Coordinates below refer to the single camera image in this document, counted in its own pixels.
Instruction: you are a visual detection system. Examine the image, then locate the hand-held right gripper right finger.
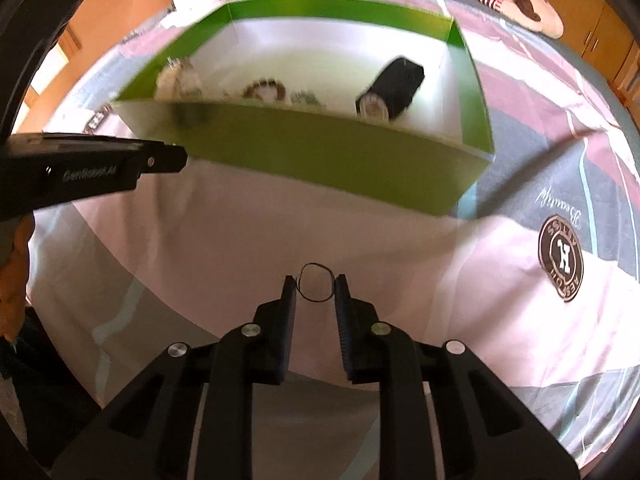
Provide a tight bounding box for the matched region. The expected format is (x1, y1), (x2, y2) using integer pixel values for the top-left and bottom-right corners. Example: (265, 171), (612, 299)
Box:
(333, 273), (581, 480)

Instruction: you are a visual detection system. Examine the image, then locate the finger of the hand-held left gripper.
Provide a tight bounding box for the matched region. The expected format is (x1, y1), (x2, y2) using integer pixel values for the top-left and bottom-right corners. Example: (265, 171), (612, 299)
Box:
(136, 140), (189, 175)

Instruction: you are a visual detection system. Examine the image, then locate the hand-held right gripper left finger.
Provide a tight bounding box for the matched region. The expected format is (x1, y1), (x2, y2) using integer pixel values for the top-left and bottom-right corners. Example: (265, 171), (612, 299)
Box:
(50, 275), (298, 480)

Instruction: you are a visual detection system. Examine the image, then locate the black hair tie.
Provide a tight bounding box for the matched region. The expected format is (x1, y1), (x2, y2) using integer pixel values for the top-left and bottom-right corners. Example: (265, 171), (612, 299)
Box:
(296, 262), (337, 305)

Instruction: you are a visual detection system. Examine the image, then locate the red bead bracelet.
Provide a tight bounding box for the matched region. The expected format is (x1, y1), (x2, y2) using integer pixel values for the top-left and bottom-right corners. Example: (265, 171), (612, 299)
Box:
(242, 78), (292, 106)

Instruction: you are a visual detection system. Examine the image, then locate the green cardboard box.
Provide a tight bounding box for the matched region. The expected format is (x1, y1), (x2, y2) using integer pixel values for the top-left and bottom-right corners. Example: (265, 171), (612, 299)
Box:
(109, 0), (496, 219)

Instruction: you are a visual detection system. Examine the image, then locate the green charm bracelet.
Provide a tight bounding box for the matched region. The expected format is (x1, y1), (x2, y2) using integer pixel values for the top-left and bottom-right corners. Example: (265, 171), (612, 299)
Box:
(292, 89), (327, 109)

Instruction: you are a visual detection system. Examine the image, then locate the person's left hand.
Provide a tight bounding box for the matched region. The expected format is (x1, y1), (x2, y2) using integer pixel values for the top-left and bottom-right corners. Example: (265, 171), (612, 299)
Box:
(0, 210), (37, 342)

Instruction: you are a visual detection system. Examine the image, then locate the printed bed sheet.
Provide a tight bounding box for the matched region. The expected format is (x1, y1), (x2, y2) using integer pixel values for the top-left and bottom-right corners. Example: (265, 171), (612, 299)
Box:
(27, 0), (640, 466)

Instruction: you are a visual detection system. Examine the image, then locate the wooden wardrobe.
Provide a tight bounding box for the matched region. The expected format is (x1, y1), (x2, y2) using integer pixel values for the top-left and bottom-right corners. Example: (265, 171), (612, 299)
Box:
(522, 0), (640, 136)

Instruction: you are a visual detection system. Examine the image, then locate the white bead bracelet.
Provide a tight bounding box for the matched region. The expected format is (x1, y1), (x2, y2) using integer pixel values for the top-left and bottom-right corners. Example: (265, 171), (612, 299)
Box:
(154, 57), (204, 102)

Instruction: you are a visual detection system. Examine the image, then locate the black strap wristwatch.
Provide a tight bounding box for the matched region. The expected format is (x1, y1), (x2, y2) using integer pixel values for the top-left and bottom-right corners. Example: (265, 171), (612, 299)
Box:
(354, 57), (426, 122)

